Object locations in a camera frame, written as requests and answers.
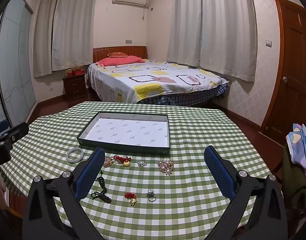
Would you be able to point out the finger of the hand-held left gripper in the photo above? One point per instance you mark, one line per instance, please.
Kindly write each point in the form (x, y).
(18, 130)

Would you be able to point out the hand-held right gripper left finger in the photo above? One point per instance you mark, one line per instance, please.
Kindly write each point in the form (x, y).
(89, 175)

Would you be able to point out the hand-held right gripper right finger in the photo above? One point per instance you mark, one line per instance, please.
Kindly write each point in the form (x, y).
(221, 175)

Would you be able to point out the white jade bangle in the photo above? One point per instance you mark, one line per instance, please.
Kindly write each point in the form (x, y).
(67, 155)

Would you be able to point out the small red knot gold charm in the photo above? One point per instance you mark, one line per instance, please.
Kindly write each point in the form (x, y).
(129, 195)

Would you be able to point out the dark green box white lining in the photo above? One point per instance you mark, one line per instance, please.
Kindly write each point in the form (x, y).
(130, 132)

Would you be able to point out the gold brooch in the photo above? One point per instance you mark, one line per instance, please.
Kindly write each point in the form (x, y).
(108, 162)

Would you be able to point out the green checked tablecloth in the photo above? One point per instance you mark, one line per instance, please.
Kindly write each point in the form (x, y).
(192, 130)

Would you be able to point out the small pearl flower brooch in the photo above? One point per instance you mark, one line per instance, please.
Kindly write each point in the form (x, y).
(142, 163)

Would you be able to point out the large pearl cluster brooch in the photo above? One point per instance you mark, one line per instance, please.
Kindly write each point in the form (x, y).
(166, 166)

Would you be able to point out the frosted sliding wardrobe door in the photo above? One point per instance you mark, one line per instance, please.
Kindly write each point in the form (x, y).
(15, 67)

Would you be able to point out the dark wooden nightstand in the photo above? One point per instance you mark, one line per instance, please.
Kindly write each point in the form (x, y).
(74, 88)

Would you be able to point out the dark green garment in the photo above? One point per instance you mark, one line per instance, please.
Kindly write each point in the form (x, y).
(295, 180)

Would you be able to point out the red gift box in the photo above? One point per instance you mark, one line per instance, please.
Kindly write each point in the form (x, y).
(75, 73)

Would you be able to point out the blue plaid bed sheet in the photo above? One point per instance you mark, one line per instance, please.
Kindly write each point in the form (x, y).
(192, 96)

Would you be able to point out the colourful printed cloth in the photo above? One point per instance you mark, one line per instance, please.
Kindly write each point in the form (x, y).
(300, 145)

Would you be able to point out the gold gift pack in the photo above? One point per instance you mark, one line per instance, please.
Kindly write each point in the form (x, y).
(77, 68)

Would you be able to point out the white curtain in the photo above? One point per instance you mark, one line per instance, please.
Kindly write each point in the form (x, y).
(227, 30)
(75, 30)
(184, 25)
(44, 42)

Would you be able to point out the white patterned bedspread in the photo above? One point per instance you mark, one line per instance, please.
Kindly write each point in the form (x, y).
(168, 80)

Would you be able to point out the pink pillow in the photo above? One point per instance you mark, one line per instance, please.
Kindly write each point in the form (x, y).
(118, 61)

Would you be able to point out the small red cushion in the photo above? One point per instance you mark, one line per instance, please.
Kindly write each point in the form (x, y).
(116, 54)

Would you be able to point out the wooden bed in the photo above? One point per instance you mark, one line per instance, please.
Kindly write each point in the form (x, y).
(118, 50)

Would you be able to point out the brown wooden door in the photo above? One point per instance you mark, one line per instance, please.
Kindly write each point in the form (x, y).
(292, 67)

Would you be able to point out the wall light switch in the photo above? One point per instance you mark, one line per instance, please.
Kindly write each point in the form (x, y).
(268, 43)

